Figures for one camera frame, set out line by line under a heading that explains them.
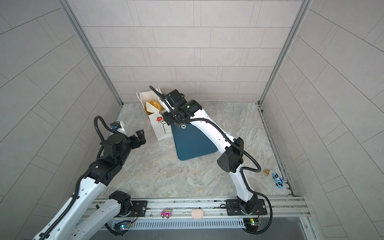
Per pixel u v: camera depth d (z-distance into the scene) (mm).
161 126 889
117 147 514
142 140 654
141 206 720
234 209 708
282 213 711
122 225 643
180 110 558
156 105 802
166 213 680
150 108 773
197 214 688
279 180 787
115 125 597
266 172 808
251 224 678
